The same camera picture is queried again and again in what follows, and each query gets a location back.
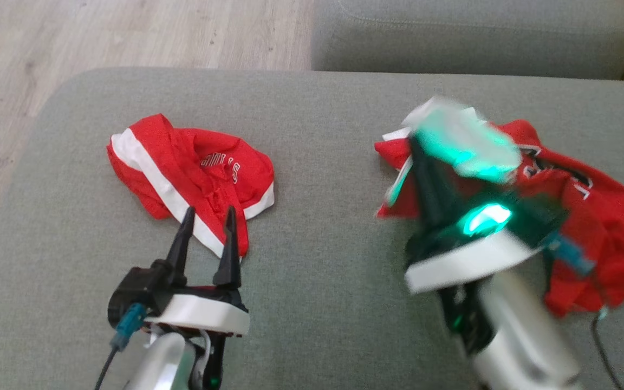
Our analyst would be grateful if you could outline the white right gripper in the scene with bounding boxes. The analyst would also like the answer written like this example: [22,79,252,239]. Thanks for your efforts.
[404,136,541,295]

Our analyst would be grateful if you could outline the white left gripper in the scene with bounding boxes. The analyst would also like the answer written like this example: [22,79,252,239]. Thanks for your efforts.
[146,204,251,337]

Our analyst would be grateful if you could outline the red shorts with white stripe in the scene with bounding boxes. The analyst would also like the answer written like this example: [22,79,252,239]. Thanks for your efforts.
[107,113,275,258]

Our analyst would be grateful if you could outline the red and white basketball jersey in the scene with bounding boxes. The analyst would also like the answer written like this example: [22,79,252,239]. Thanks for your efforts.
[374,96,624,318]

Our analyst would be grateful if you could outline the grey fabric sofa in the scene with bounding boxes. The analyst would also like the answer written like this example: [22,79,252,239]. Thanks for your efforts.
[0,67,624,390]

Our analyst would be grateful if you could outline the grey sofa cushion block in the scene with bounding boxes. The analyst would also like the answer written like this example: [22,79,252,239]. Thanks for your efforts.
[310,0,624,81]

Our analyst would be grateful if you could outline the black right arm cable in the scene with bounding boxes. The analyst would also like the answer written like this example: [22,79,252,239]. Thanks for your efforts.
[549,232,624,390]

